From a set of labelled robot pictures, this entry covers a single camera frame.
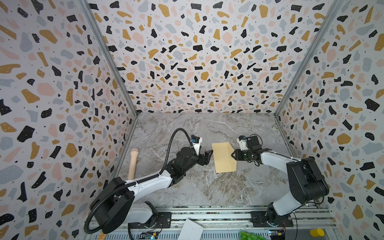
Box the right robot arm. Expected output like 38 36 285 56
231 134 330 227

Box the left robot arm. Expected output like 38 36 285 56
84 147 213 234

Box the wooden roller pin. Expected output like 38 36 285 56
128 148 139 180

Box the white paper sheet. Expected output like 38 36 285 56
178 219 204 240

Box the green plastic object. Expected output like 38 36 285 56
239 231 266 240

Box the right circuit board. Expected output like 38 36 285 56
269 230 286 240

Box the small circuit board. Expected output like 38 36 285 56
138 231 159 240

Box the yellow round object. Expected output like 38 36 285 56
310 229 325 238

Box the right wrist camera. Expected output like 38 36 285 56
237 136 248 151

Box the black corrugated cable conduit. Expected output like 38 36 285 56
83 128 196 235

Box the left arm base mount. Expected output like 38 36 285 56
144 212 172 229

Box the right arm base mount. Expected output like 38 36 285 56
250 211 294 228

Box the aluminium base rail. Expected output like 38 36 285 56
104 206 342 240

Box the left aluminium corner post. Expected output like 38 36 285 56
78 0 138 119

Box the aluminium corner post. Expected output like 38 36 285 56
274 0 344 119
78 0 138 119

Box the right aluminium corner post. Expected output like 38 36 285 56
274 0 344 119

